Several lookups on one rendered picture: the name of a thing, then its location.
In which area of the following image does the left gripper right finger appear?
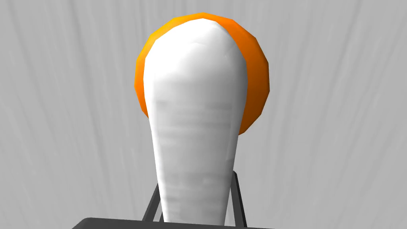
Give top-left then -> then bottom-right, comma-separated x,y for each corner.
229,170 -> 248,228

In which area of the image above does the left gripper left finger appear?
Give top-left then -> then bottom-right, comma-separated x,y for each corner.
141,183 -> 165,223

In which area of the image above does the white and orange door knob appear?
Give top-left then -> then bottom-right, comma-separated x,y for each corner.
134,12 -> 271,227

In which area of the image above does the grey door leaf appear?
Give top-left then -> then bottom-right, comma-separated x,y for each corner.
0,0 -> 407,229

